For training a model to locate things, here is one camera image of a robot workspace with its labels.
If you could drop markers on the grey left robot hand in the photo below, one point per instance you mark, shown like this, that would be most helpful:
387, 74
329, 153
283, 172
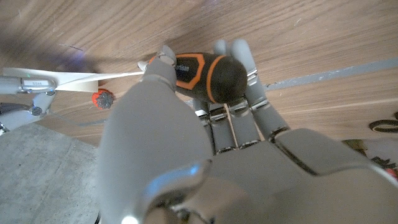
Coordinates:
217, 161

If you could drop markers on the white masking tape roll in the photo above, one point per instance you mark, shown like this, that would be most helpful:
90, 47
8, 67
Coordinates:
77, 79

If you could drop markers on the red toy strawberry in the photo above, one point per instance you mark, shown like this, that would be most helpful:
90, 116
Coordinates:
102, 99

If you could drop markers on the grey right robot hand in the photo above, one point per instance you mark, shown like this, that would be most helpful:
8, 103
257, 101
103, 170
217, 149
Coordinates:
28, 99

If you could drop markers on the orange black screwdriver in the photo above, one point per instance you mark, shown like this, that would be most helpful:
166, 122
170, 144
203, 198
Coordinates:
208, 77

